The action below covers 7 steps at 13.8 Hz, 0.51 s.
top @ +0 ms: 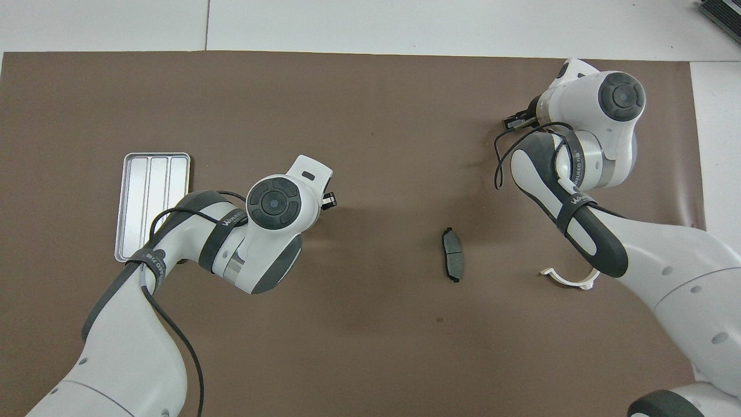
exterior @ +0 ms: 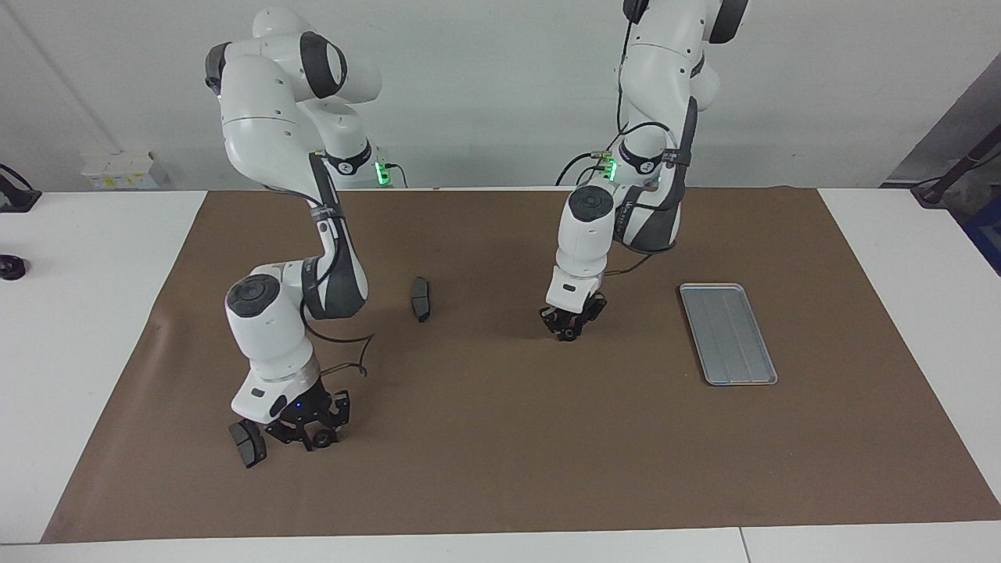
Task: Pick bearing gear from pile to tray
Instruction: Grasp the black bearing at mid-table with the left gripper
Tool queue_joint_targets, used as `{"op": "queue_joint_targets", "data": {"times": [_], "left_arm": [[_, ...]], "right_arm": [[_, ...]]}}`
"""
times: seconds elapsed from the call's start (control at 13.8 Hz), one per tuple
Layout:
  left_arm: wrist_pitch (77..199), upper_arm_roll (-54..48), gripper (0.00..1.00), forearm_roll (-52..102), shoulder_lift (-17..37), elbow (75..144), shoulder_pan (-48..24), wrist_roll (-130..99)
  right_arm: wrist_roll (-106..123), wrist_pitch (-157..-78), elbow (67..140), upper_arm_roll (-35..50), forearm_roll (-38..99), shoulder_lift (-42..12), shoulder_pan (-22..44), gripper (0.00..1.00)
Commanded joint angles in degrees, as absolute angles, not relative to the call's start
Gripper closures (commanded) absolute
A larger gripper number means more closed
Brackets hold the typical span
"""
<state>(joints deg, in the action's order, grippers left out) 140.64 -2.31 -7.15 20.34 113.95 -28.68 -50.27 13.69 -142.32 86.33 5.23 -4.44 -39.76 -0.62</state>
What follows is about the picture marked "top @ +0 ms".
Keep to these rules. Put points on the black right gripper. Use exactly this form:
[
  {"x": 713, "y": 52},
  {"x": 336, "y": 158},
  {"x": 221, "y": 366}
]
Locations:
[{"x": 520, "y": 121}]

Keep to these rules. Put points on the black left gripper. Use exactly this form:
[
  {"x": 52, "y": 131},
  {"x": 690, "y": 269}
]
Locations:
[{"x": 329, "y": 200}]

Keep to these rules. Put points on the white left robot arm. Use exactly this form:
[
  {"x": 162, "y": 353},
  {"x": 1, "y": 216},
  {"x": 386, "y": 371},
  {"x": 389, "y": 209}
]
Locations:
[{"x": 116, "y": 359}]

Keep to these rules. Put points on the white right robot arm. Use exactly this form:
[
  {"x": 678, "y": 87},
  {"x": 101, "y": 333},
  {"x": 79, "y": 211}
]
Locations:
[{"x": 666, "y": 255}]

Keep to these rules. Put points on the silver metal tray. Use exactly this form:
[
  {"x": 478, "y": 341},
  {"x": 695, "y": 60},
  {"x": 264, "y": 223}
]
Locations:
[{"x": 145, "y": 179}]

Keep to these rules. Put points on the brown table mat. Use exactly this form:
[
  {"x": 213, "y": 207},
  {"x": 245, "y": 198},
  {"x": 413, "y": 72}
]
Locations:
[{"x": 376, "y": 145}]

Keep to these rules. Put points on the long dark grey brake pad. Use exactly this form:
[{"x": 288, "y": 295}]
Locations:
[{"x": 452, "y": 255}]

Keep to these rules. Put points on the grey ribbed device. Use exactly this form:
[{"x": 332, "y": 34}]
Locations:
[{"x": 723, "y": 17}]

